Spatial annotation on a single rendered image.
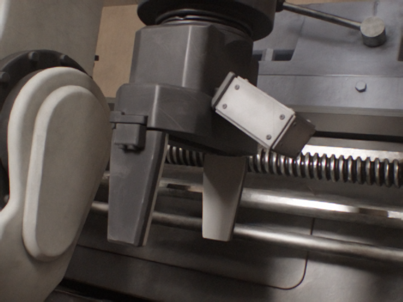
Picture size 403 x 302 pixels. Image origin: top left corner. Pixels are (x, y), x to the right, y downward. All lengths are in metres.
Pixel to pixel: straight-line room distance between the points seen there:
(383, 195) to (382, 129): 0.10
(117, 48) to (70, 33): 5.19
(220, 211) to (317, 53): 0.71
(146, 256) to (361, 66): 0.53
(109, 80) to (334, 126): 4.79
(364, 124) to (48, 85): 0.54
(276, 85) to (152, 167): 0.73
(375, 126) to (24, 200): 0.57
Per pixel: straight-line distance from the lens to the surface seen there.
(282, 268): 0.78
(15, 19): 0.42
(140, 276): 0.87
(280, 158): 0.72
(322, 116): 0.81
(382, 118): 0.80
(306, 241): 0.69
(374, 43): 1.01
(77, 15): 0.47
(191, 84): 0.26
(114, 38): 5.76
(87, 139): 0.41
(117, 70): 5.50
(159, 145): 0.25
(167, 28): 0.28
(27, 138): 0.38
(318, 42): 1.05
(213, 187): 0.35
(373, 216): 0.68
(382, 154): 0.78
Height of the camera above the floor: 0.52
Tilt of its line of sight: 14 degrees up
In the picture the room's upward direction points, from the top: 13 degrees clockwise
